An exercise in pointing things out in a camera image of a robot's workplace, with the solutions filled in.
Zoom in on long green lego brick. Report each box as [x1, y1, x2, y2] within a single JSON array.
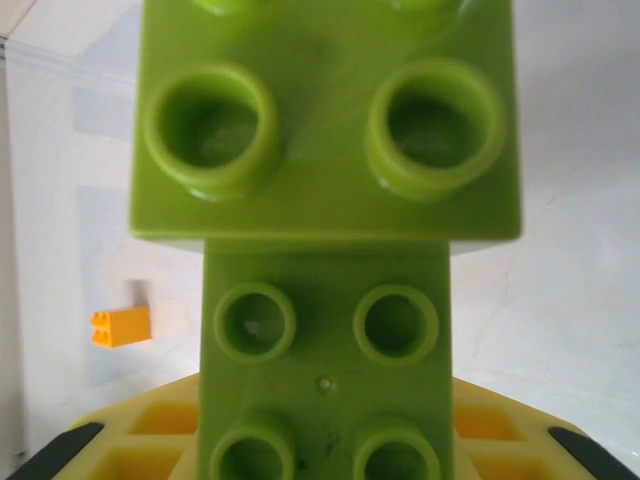
[[196, 239, 457, 480]]

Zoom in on small green lego brick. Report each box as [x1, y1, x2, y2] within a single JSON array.
[[126, 0, 525, 254]]

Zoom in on small orange lego brick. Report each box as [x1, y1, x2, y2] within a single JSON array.
[[89, 305, 153, 349]]

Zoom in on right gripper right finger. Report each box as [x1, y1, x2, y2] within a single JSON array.
[[452, 377, 634, 480]]

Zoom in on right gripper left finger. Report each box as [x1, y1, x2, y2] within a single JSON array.
[[17, 372, 201, 480]]

